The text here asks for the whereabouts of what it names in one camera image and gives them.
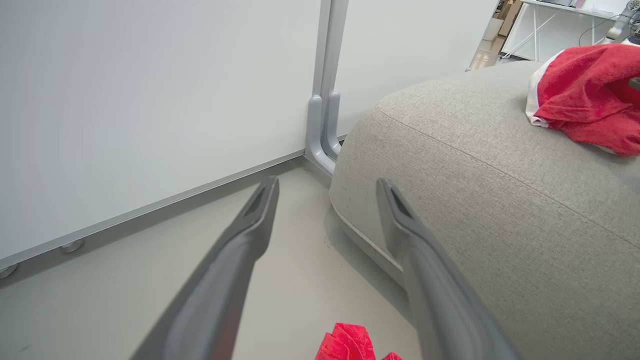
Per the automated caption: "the white desk with metal legs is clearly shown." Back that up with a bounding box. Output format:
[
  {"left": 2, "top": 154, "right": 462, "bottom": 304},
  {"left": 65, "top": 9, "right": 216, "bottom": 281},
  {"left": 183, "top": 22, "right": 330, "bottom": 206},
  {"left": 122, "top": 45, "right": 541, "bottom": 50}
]
[{"left": 501, "top": 0, "right": 640, "bottom": 63}]

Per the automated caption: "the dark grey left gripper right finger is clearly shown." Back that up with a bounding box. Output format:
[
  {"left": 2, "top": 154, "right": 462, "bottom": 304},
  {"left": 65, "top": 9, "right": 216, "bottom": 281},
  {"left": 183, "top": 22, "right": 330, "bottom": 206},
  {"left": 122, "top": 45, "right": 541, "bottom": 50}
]
[{"left": 376, "top": 177, "right": 521, "bottom": 360}]

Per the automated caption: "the grey partition corner post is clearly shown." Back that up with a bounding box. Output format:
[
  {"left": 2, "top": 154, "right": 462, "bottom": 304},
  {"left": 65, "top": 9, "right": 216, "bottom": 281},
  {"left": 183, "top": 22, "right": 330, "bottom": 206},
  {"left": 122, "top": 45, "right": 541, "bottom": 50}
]
[{"left": 304, "top": 0, "right": 349, "bottom": 177}]

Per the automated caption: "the white waste bin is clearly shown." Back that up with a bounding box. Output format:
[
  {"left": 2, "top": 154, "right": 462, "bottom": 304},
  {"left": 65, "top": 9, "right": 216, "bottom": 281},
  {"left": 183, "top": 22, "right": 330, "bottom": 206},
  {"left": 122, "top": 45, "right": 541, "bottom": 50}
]
[{"left": 483, "top": 17, "right": 505, "bottom": 42}]

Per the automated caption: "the red crumpled clothing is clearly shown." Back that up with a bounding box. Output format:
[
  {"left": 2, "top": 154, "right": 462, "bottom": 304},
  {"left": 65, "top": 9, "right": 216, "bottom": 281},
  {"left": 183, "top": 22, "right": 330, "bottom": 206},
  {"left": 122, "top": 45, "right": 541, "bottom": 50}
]
[{"left": 314, "top": 322, "right": 403, "bottom": 360}]

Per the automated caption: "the red and white garment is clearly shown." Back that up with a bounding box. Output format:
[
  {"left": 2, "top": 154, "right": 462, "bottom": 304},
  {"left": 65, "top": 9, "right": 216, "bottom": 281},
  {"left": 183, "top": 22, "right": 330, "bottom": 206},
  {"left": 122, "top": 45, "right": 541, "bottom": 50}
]
[{"left": 525, "top": 43, "right": 640, "bottom": 157}]

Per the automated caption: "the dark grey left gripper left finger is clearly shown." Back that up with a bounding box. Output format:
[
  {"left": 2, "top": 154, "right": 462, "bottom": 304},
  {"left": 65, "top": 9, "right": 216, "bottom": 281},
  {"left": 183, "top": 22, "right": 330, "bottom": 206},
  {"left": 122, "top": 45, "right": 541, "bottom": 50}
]
[{"left": 131, "top": 176, "right": 280, "bottom": 360}]

